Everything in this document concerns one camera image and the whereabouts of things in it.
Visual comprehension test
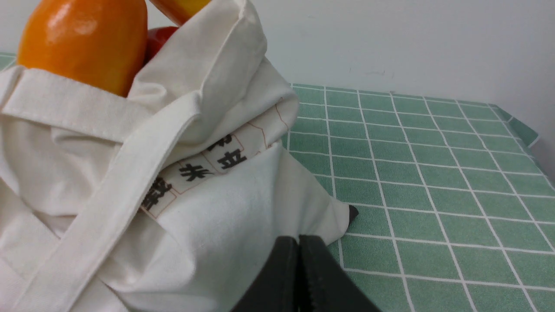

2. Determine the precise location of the red apple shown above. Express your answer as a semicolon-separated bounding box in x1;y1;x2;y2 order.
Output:
150;0;210;26
143;26;179;65

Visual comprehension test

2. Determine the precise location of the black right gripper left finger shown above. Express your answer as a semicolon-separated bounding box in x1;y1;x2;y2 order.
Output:
232;236;299;312

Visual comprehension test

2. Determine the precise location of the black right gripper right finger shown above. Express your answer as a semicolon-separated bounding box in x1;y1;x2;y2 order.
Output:
298;235;380;312

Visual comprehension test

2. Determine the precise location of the green checkered tablecloth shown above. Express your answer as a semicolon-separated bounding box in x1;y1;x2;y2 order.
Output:
0;53;555;312

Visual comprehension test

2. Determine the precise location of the white cloth tote bag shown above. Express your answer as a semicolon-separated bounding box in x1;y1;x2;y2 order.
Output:
1;0;358;312

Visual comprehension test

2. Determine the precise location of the orange yellow mango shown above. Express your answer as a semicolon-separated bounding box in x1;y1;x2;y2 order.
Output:
16;0;147;97

